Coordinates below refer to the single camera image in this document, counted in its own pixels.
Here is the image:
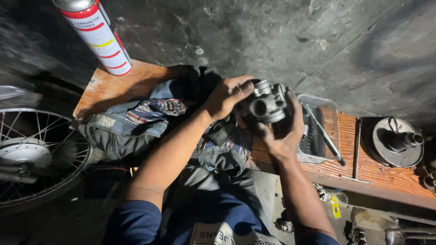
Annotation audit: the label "person's right hand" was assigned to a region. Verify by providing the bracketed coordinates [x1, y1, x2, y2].
[254, 87, 306, 160]

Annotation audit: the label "person's left hand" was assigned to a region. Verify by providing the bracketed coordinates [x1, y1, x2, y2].
[204, 75, 261, 121]

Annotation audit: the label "grey metal carburetor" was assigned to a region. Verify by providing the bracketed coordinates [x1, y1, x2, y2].
[237, 80, 291, 125]

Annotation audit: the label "black coil spring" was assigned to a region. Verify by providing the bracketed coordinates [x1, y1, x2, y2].
[299, 125, 313, 156]

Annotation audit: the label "clear plastic tray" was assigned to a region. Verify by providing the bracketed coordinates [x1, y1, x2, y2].
[295, 93, 342, 164]

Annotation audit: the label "pile of denim rags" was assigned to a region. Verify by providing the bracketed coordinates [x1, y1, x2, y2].
[78, 65, 255, 177]

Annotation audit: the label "small metal engine part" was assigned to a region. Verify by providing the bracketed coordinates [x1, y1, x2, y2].
[277, 219, 294, 234]
[313, 183, 328, 202]

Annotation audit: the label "person's navy blue shirt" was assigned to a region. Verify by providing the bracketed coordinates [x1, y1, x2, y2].
[102, 191, 341, 245]

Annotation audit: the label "white red spray can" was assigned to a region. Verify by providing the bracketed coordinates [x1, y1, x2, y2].
[53, 0, 133, 76]

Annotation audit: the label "long wooden board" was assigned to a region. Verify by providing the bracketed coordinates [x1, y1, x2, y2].
[73, 59, 436, 210]

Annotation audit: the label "grey clutch pulley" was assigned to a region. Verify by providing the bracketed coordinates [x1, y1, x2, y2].
[361, 116, 425, 168]

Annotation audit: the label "black metal engine part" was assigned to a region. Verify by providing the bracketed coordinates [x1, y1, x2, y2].
[343, 220, 368, 245]

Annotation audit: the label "metal pipes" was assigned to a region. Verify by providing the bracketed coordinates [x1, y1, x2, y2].
[384, 217, 436, 245]

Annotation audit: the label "spoked motorcycle wheel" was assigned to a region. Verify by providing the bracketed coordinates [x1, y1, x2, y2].
[0, 108, 93, 210]

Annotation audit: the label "silver motorcycle fender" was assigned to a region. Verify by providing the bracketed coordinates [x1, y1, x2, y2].
[0, 85, 32, 101]

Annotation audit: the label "black handled screwdriver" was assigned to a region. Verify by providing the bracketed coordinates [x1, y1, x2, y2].
[304, 104, 347, 167]

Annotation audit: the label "metal T-handle wrench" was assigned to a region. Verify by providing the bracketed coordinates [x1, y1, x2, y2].
[340, 117, 372, 185]

